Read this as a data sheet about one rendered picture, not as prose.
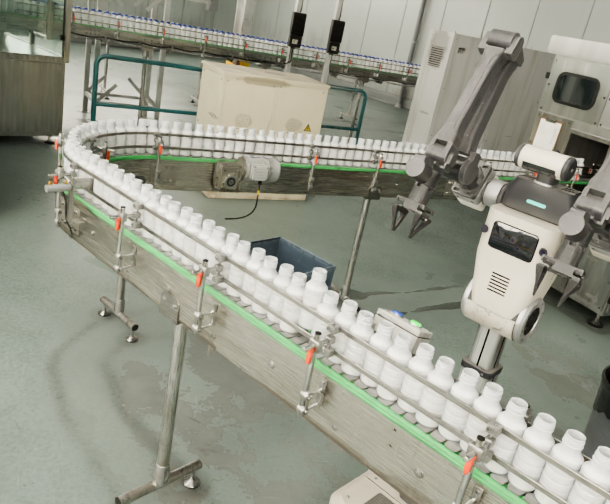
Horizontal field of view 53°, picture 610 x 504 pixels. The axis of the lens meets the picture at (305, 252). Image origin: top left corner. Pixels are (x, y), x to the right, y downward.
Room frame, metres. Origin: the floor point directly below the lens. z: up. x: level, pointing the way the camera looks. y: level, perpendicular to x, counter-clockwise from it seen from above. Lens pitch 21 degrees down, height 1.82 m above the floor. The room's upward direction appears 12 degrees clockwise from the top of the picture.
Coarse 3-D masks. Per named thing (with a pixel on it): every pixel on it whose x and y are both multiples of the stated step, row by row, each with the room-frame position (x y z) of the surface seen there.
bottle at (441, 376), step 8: (440, 360) 1.22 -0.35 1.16; (448, 360) 1.22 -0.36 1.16; (440, 368) 1.20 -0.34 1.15; (448, 368) 1.19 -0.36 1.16; (432, 376) 1.20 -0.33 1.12; (440, 376) 1.19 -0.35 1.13; (448, 376) 1.19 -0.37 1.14; (440, 384) 1.18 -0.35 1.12; (448, 384) 1.18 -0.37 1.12; (424, 392) 1.20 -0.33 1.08; (432, 392) 1.18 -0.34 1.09; (448, 392) 1.19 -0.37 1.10; (424, 400) 1.19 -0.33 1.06; (432, 400) 1.18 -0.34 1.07; (440, 400) 1.18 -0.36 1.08; (424, 408) 1.19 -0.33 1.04; (432, 408) 1.18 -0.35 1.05; (440, 408) 1.18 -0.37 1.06; (416, 416) 1.20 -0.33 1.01; (424, 416) 1.18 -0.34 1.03; (440, 416) 1.18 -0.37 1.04; (424, 424) 1.18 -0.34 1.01; (432, 424) 1.18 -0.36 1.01
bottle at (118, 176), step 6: (114, 174) 2.10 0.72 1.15; (120, 174) 2.09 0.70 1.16; (114, 180) 2.09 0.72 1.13; (120, 180) 2.09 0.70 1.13; (114, 186) 2.08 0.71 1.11; (114, 192) 2.08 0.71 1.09; (108, 198) 2.09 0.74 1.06; (114, 198) 2.08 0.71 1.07; (114, 204) 2.08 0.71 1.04; (108, 210) 2.09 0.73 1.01; (114, 210) 2.08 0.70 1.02
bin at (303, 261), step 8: (256, 240) 2.26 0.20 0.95; (264, 240) 2.29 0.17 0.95; (272, 240) 2.32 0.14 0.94; (280, 240) 2.35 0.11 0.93; (288, 240) 2.33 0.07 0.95; (264, 248) 2.29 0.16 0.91; (272, 248) 2.33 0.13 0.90; (280, 248) 2.35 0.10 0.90; (288, 248) 2.32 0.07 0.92; (296, 248) 2.29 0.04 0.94; (280, 256) 2.34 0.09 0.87; (288, 256) 2.31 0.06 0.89; (296, 256) 2.29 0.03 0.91; (304, 256) 2.26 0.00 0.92; (312, 256) 2.23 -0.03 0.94; (280, 264) 2.34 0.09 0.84; (296, 264) 2.28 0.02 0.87; (304, 264) 2.25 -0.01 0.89; (312, 264) 2.23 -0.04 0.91; (320, 264) 2.20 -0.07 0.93; (328, 264) 2.18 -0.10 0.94; (304, 272) 2.25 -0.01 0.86; (312, 272) 2.06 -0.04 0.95; (328, 272) 2.13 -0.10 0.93; (328, 280) 2.14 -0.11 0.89; (328, 288) 2.15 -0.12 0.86; (208, 352) 1.80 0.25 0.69
